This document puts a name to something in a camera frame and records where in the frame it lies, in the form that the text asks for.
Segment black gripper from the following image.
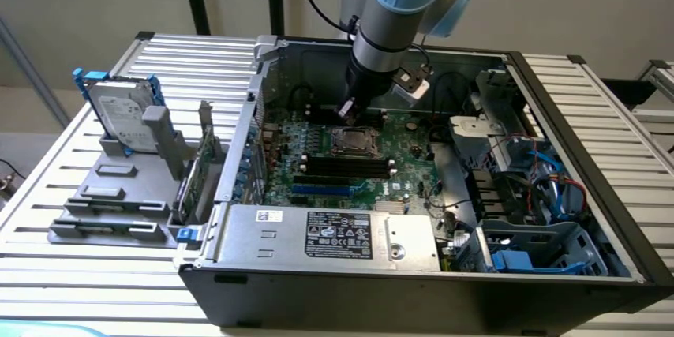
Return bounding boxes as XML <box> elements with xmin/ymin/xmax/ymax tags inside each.
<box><xmin>336</xmin><ymin>59</ymin><xmax>399</xmax><ymax>125</ymax></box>

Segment black ram slot bank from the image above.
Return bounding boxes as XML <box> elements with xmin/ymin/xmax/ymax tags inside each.
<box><xmin>303</xmin><ymin>154</ymin><xmax>395</xmax><ymax>181</ymax></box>

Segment black expansion slot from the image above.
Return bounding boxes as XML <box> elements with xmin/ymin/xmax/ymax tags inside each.
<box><xmin>292</xmin><ymin>174</ymin><xmax>352</xmax><ymax>187</ymax></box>

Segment blue expansion slot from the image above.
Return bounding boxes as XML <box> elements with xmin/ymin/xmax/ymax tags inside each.
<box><xmin>291</xmin><ymin>184</ymin><xmax>355</xmax><ymax>198</ymax></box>

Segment green motherboard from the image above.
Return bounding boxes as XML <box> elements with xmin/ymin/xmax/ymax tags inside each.
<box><xmin>261</xmin><ymin>109</ymin><xmax>455</xmax><ymax>238</ymax></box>

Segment grey metal drive cage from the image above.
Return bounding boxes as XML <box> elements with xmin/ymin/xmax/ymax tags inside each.
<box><xmin>447</xmin><ymin>69</ymin><xmax>531</xmax><ymax>149</ymax></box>

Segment silver chipset heatsink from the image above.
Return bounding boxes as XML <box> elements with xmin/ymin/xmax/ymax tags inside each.
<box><xmin>375</xmin><ymin>200</ymin><xmax>411</xmax><ymax>222</ymax></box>

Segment green graphics card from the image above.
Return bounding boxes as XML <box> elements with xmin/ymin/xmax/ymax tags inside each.
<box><xmin>172</xmin><ymin>100</ymin><xmax>217</xmax><ymax>224</ymax></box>

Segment blue disk caddy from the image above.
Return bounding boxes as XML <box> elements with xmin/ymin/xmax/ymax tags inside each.
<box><xmin>72</xmin><ymin>67</ymin><xmax>165</xmax><ymax>159</ymax></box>

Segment silver power supply unit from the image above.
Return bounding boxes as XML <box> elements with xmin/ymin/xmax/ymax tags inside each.
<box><xmin>212</xmin><ymin>204</ymin><xmax>441</xmax><ymax>274</ymax></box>

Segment silver hard disk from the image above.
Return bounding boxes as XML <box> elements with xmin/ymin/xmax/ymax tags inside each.
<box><xmin>86</xmin><ymin>79</ymin><xmax>160</xmax><ymax>153</ymax></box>

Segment blue case latch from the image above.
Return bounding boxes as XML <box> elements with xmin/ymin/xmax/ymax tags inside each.
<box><xmin>177</xmin><ymin>225</ymin><xmax>202</xmax><ymax>243</ymax></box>

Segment grey disk bay blue latch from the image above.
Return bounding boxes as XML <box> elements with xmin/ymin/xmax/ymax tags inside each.
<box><xmin>476</xmin><ymin>217</ymin><xmax>612</xmax><ymax>276</ymax></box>

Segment black open pc case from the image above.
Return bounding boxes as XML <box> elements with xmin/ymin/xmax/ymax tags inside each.
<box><xmin>177</xmin><ymin>34</ymin><xmax>674</xmax><ymax>329</ymax></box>

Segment grey parts rack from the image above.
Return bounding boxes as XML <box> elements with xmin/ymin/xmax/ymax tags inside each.
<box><xmin>48</xmin><ymin>105</ymin><xmax>233</xmax><ymax>250</ymax></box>

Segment metal slat side table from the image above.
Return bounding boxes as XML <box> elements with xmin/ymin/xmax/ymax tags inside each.
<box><xmin>631</xmin><ymin>59</ymin><xmax>674</xmax><ymax>135</ymax></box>

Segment teal cloth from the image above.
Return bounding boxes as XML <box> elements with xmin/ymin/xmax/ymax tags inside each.
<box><xmin>0</xmin><ymin>318</ymin><xmax>102</xmax><ymax>337</ymax></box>

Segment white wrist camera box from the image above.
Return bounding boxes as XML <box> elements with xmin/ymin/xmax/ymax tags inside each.
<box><xmin>392</xmin><ymin>63</ymin><xmax>436</xmax><ymax>103</ymax></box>

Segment cpu socket metal frame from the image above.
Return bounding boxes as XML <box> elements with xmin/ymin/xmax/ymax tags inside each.
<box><xmin>324</xmin><ymin>125</ymin><xmax>383</xmax><ymax>159</ymax></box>

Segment black plastic duct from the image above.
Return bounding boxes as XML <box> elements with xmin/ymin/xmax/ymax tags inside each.
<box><xmin>467</xmin><ymin>168</ymin><xmax>523</xmax><ymax>223</ymax></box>

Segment blue data wire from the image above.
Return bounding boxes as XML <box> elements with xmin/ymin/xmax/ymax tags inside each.
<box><xmin>524</xmin><ymin>148</ymin><xmax>587</xmax><ymax>221</ymax></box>

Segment thin red wire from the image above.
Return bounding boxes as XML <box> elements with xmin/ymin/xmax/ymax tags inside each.
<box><xmin>481</xmin><ymin>135</ymin><xmax>588</xmax><ymax>214</ymax></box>

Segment black cable on floor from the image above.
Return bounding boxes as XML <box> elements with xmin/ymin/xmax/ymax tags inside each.
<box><xmin>0</xmin><ymin>158</ymin><xmax>28</xmax><ymax>198</ymax></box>

